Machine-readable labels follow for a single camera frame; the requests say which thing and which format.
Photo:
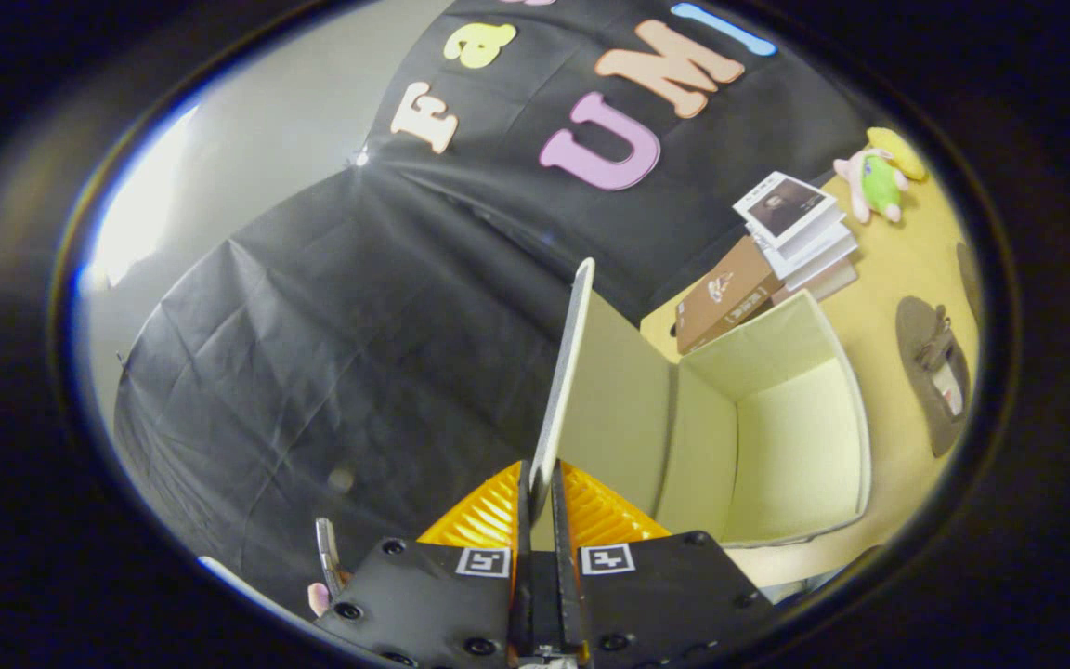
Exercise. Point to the yellow plush cushion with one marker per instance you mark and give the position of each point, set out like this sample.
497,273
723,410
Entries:
902,149

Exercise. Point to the grey fabric storage box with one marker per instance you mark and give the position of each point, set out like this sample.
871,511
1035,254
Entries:
795,437

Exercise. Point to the silver handheld device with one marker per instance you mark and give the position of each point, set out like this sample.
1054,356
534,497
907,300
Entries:
329,553

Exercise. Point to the green and pink plush toy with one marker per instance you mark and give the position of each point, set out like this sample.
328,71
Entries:
880,186

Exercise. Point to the brown hardcover book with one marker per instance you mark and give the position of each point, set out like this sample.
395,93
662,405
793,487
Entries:
725,297

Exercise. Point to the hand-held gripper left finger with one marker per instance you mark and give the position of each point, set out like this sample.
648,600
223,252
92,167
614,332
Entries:
524,576

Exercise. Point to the plain white book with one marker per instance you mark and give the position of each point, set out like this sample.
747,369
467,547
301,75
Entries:
818,253

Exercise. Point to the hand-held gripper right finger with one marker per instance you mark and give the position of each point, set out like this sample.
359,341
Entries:
565,576

